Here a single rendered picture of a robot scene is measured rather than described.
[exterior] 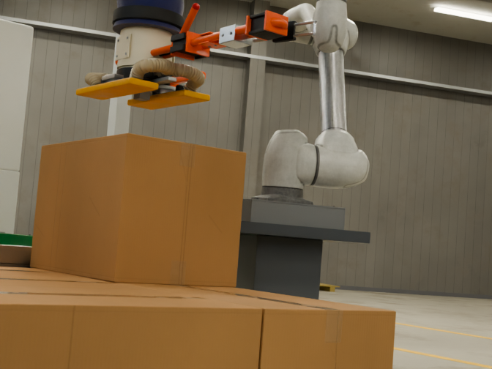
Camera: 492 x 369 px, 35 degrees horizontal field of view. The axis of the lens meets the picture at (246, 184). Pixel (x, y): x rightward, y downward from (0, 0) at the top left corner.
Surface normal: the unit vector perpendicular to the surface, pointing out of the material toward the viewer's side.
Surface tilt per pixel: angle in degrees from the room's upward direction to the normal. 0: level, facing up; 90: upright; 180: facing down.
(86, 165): 90
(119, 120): 90
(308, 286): 90
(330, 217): 90
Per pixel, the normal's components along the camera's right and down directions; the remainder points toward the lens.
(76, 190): -0.80, -0.11
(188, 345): 0.62, -0.01
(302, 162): 0.25, -0.01
